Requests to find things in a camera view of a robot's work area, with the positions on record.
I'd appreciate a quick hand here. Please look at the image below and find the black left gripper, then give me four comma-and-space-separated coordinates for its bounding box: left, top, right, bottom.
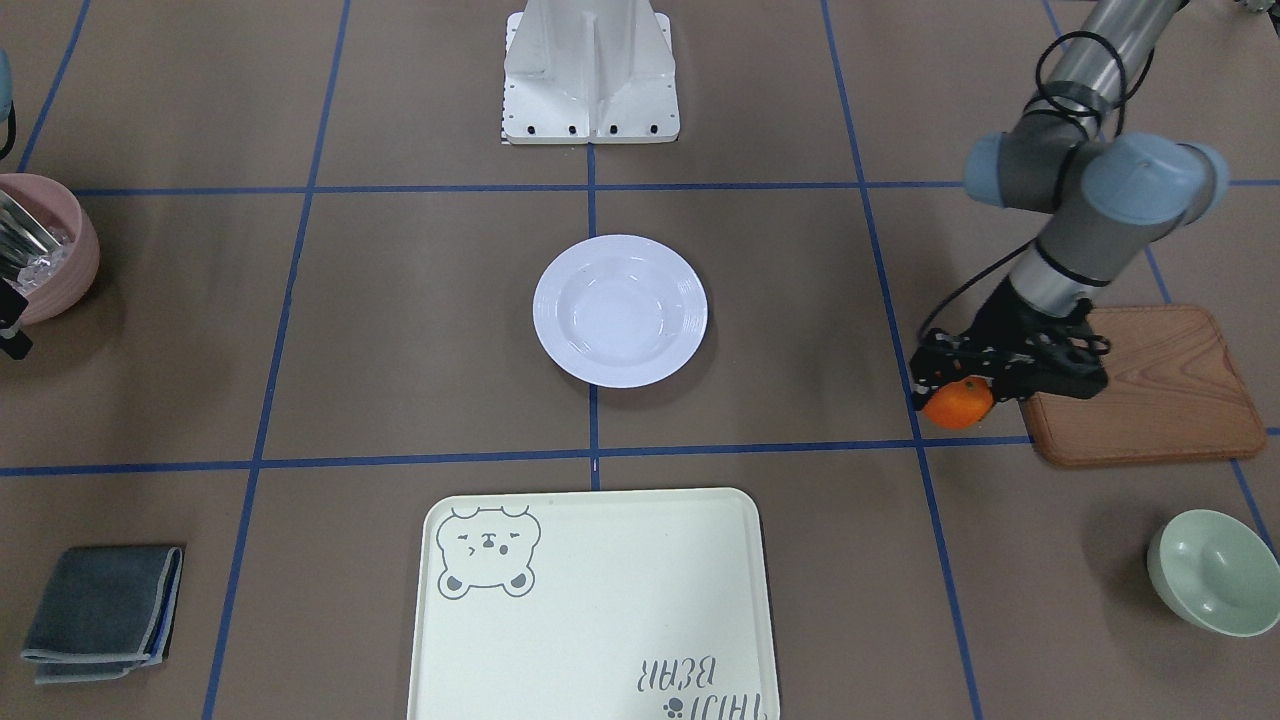
908, 281, 1111, 402

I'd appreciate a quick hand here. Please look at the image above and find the orange fruit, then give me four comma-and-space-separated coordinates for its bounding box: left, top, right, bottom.
922, 375, 996, 430

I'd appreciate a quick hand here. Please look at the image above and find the white plate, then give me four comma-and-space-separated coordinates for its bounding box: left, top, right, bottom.
532, 234, 710, 389

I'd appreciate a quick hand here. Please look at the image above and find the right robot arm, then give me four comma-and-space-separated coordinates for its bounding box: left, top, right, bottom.
0, 49, 17, 160

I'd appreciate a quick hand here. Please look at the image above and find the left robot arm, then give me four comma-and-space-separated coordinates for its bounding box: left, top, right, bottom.
909, 1, 1230, 410

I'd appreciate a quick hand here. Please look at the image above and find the wooden tray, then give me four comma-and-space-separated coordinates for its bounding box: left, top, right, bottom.
1020, 304, 1267, 468

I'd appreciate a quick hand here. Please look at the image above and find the cream bear tray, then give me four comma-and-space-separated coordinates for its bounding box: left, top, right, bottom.
406, 487, 782, 719

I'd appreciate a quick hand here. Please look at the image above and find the green bowl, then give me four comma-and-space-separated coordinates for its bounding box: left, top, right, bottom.
1146, 509, 1279, 638

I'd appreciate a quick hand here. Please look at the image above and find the folded grey cloth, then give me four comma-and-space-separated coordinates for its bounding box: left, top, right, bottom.
20, 544, 186, 685

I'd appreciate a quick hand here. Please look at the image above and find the pink bowl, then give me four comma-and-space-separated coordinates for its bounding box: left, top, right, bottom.
1, 173, 100, 325

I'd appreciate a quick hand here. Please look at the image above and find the metal scoop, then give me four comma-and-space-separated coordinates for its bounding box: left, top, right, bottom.
1, 191, 74, 295

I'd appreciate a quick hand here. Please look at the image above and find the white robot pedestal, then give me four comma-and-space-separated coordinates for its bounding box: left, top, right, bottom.
500, 1, 681, 145

